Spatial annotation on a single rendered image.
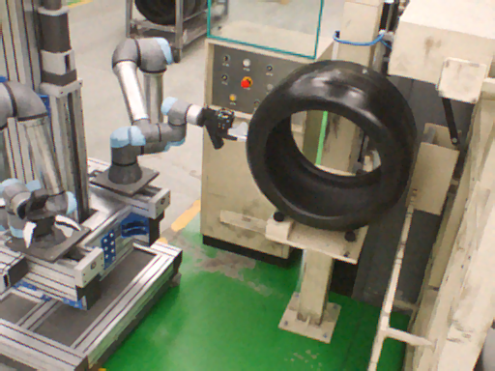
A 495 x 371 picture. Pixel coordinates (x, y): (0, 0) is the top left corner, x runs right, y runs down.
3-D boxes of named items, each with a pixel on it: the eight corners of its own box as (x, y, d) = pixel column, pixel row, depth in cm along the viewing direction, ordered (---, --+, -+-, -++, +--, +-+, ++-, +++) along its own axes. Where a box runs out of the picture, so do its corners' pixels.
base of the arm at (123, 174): (101, 179, 248) (100, 159, 243) (121, 163, 261) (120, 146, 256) (130, 187, 245) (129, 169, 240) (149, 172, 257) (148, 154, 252)
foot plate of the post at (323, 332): (294, 293, 301) (294, 288, 299) (340, 307, 296) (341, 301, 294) (277, 328, 279) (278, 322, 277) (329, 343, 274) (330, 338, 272)
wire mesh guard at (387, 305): (384, 299, 263) (416, 175, 228) (388, 299, 263) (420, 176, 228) (341, 471, 187) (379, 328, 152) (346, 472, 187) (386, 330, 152)
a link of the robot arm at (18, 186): (23, 194, 186) (19, 173, 182) (37, 210, 180) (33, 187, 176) (-1, 202, 181) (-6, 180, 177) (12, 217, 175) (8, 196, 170)
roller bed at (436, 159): (410, 183, 241) (425, 122, 227) (444, 190, 239) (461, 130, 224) (404, 206, 225) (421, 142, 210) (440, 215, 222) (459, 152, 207)
